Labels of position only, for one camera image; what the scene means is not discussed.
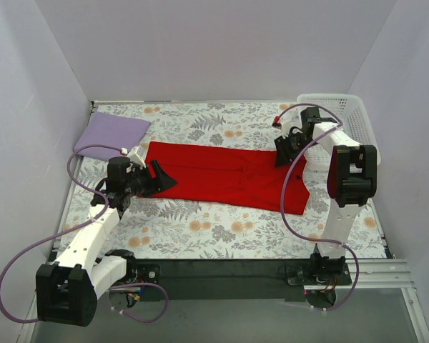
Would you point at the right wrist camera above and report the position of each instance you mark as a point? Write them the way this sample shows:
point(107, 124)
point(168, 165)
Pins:
point(285, 126)

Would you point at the aluminium table frame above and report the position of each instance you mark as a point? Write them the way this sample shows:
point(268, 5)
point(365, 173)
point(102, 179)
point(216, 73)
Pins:
point(384, 307)

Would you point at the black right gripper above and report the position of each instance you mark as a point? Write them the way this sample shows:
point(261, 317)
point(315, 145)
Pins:
point(288, 145)

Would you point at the white plastic basket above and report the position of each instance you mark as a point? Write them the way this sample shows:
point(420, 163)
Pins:
point(356, 125)

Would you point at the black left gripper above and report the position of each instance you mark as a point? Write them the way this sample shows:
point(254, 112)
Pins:
point(151, 179)

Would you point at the red t shirt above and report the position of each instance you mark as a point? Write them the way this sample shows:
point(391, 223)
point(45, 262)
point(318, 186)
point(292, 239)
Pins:
point(246, 178)

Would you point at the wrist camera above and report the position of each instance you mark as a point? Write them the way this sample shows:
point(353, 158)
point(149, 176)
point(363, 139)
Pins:
point(285, 126)
point(135, 154)

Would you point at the folded lilac t shirt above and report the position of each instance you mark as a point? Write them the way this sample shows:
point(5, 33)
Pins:
point(115, 131)

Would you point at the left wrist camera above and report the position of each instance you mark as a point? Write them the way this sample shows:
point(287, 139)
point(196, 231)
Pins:
point(135, 154)

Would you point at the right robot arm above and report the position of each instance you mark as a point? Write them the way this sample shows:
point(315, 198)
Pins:
point(351, 182)

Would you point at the floral table mat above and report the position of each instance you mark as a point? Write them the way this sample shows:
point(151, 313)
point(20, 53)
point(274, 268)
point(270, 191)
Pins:
point(177, 229)

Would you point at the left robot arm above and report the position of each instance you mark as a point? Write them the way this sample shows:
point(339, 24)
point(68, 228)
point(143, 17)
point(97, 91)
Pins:
point(68, 289)

